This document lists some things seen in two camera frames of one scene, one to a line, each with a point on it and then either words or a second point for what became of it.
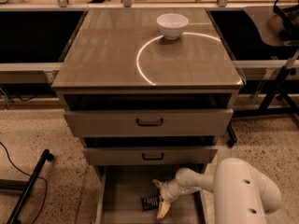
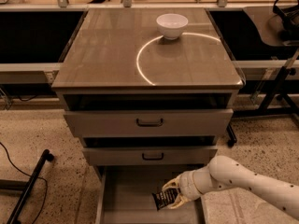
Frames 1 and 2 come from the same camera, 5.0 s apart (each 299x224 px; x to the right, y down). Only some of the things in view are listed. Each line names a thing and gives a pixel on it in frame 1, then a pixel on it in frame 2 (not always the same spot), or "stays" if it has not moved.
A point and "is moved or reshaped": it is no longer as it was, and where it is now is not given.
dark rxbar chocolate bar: [149, 203] is moved or reshaped
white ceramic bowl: [172, 25] stays
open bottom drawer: [120, 189] stays
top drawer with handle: [149, 122] stays
